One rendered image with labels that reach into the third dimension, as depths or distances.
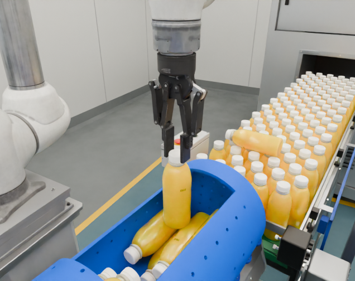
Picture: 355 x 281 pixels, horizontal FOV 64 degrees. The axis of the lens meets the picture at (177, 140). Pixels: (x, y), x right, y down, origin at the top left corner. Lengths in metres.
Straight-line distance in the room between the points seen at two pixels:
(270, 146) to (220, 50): 4.38
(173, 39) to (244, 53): 4.68
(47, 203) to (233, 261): 0.55
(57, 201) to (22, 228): 0.12
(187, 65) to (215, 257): 0.36
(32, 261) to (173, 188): 0.50
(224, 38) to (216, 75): 0.66
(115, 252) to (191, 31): 0.53
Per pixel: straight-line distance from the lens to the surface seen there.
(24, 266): 0.97
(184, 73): 0.54
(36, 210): 0.91
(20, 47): 0.93
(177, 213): 0.70
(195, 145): 1.11
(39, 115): 0.95
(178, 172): 0.64
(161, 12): 0.52
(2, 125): 0.86
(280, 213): 0.95
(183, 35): 0.52
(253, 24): 5.10
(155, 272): 0.69
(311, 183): 1.08
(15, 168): 0.90
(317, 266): 1.06
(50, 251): 1.02
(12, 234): 0.90
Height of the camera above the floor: 1.61
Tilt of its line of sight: 27 degrees down
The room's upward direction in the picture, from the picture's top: straight up
